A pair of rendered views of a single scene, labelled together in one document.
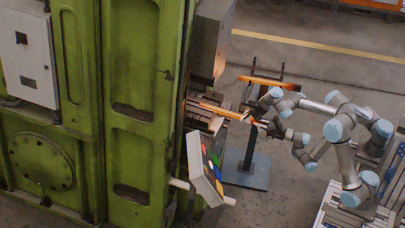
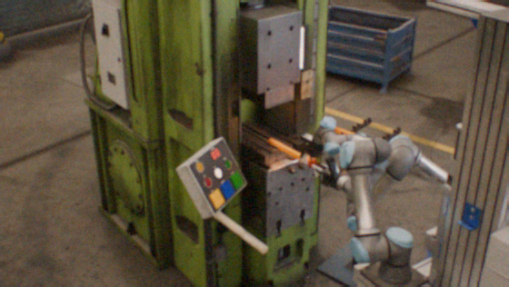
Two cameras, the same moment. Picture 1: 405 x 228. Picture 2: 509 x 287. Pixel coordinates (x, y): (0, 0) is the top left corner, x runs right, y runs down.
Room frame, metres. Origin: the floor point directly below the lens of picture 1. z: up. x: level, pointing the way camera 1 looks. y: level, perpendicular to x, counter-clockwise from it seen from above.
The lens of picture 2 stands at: (0.00, -1.81, 2.59)
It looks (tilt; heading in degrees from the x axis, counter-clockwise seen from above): 27 degrees down; 36
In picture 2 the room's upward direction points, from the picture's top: straight up
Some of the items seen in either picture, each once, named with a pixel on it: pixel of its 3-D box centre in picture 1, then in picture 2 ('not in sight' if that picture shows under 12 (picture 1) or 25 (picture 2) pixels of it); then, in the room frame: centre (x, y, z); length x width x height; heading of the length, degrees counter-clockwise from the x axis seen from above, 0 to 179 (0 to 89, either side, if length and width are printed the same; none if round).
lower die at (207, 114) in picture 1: (183, 106); (255, 141); (2.62, 0.14, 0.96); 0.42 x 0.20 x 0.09; 75
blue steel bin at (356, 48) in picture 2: not in sight; (356, 44); (6.38, 1.43, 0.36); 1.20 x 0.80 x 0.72; 91
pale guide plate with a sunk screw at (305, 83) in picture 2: not in sight; (305, 84); (2.90, -0.02, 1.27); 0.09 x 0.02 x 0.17; 165
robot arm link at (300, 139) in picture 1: (300, 138); (354, 190); (2.44, -0.62, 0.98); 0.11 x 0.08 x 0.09; 75
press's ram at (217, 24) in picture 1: (193, 25); (262, 42); (2.66, 0.13, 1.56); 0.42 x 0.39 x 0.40; 75
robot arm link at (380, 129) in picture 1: (381, 131); not in sight; (2.60, -1.17, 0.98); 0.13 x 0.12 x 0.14; 30
